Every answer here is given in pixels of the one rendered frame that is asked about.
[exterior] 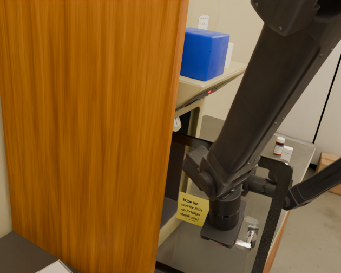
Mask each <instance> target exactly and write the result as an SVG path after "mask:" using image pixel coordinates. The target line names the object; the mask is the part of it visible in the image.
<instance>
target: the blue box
mask: <svg viewBox="0 0 341 273"><path fill-rule="evenodd" d="M229 38H230V34H225V33H221V32H216V31H210V30H204V29H198V28H192V27H189V28H186V31H185V40H184V45H183V53H182V61H181V69H180V75H181V76H185V77H190V78H193V79H197V80H201V81H208V80H210V79H213V78H215V77H217V76H220V75H222V74H223V73H224V67H225V61H226V55H227V49H228V44H229Z"/></svg>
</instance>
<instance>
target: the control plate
mask: <svg viewBox="0 0 341 273"><path fill-rule="evenodd" d="M227 82H228V81H227ZM225 83H226V82H225ZM225 83H223V84H220V85H218V86H216V87H214V88H212V89H210V90H211V91H210V90H208V91H206V92H204V93H201V94H199V95H197V96H196V97H194V98H192V99H191V100H189V101H188V102H187V103H185V104H184V105H182V106H181V107H182V108H184V107H185V105H187V104H189V103H191V102H193V101H194V100H196V99H199V98H200V99H202V97H203V96H204V97H205V96H206V95H207V94H210V93H211V92H213V91H215V90H216V88H219V87H221V86H222V85H224V84H225ZM209 91H210V92H209ZM208 92H209V93H208ZM181 107H179V108H178V109H177V110H175V112H176V111H178V110H180V108H181ZM182 108H181V109H182Z"/></svg>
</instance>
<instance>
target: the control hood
mask: <svg viewBox="0 0 341 273"><path fill-rule="evenodd" d="M246 68H247V64H244V63H239V62H234V61H230V65H229V68H224V73H223V74H222V75H220V76H217V77H215V78H213V79H210V80H208V81H201V80H197V79H193V78H190V77H185V76H181V75H180V78H179V86H178V94H177V99H176V108H175V110H177V109H178V108H179V107H181V106H182V105H184V104H185V103H187V102H188V101H189V100H191V99H192V98H194V97H196V96H197V95H199V94H201V93H204V92H206V91H208V90H210V89H212V88H214V87H216V86H218V85H220V84H223V83H225V82H226V83H225V84H224V85H222V86H221V87H219V88H218V89H216V90H215V91H213V92H211V93H210V94H212V93H214V92H216V91H217V90H219V89H220V88H222V87H223V86H225V85H226V84H228V83H229V82H231V81H232V80H234V79H235V78H237V77H238V76H240V75H241V74H243V73H244V72H245V70H246ZM227 81H228V82H227ZM210 94H208V95H210Z"/></svg>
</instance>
